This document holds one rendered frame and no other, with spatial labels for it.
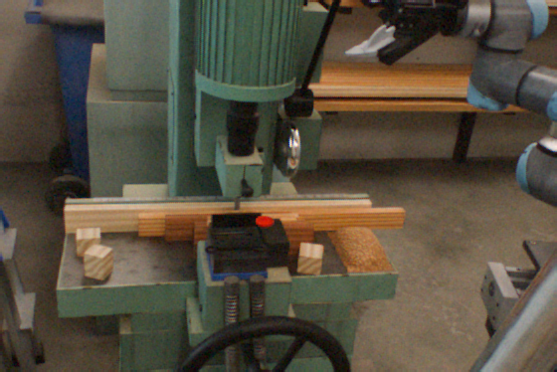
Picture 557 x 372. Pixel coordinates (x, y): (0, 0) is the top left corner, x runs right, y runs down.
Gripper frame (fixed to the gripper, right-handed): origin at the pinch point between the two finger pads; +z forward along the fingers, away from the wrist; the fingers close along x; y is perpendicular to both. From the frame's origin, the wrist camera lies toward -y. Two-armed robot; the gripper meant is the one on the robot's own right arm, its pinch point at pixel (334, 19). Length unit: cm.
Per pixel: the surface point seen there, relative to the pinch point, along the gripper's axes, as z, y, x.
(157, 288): 28, -31, 33
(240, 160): 13.3, -23.8, 12.5
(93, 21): 46, -132, -113
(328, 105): -61, -173, -103
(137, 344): 32, -40, 40
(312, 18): -3.2, -18.2, -16.7
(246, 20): 14.6, 0.1, 1.0
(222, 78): 17.8, -8.4, 5.8
